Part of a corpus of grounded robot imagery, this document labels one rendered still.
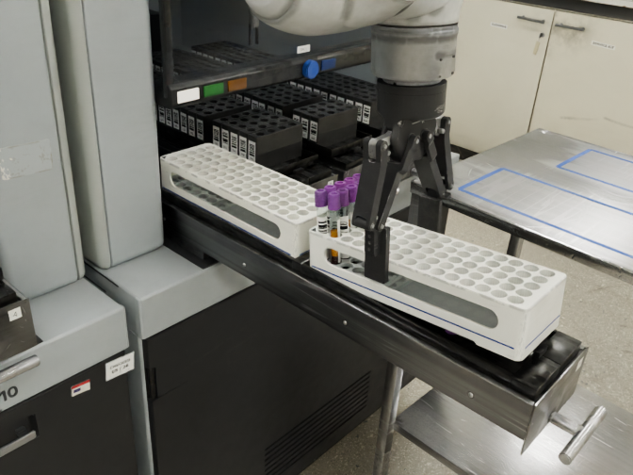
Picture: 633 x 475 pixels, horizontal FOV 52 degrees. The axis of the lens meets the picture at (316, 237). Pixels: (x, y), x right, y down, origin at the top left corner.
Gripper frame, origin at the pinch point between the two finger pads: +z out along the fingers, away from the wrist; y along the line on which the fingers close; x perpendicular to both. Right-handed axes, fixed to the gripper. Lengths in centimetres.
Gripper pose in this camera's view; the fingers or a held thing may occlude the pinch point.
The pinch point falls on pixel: (403, 247)
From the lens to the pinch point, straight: 79.3
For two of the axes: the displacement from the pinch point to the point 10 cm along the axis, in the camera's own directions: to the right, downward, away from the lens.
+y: 6.7, -3.2, 6.7
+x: -7.4, -2.8, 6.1
